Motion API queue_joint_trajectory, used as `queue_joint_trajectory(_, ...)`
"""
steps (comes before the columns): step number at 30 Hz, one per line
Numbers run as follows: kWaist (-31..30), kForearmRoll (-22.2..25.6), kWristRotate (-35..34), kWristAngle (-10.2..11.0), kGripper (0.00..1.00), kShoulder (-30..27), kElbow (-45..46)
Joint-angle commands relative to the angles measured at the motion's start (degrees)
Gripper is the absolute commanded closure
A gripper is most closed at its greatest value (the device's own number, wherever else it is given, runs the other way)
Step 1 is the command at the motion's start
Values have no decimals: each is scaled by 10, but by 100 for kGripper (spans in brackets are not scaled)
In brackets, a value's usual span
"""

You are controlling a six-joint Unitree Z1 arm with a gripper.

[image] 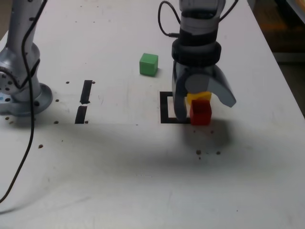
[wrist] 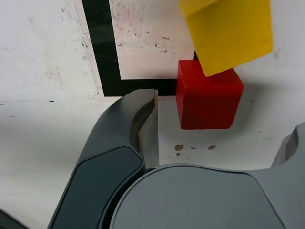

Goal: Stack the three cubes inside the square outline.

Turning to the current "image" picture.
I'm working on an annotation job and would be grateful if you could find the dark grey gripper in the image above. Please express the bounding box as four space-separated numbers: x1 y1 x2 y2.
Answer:
172 60 237 123

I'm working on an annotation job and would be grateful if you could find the yellow cube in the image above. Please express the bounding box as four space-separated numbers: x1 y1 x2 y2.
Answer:
186 91 213 105

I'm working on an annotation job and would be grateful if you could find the red cube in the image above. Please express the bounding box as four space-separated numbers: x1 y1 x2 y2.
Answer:
190 99 213 126

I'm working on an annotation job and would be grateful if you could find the green cube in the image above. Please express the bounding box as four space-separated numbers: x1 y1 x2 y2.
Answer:
139 52 159 77

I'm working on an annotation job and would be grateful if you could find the black tape square outline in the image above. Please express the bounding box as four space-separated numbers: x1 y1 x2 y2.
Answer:
159 91 192 125

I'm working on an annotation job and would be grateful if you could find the dark brown background furniture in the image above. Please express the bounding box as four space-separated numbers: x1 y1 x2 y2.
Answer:
247 0 305 52

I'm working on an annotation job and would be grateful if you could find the black tape strip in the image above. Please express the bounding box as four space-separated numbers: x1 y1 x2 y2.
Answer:
74 80 93 125

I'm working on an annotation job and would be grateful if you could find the grey background rail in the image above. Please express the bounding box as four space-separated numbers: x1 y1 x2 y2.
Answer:
273 51 305 63

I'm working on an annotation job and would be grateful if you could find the orange panel with grey frame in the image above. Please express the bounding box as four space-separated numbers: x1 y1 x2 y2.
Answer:
285 0 305 19

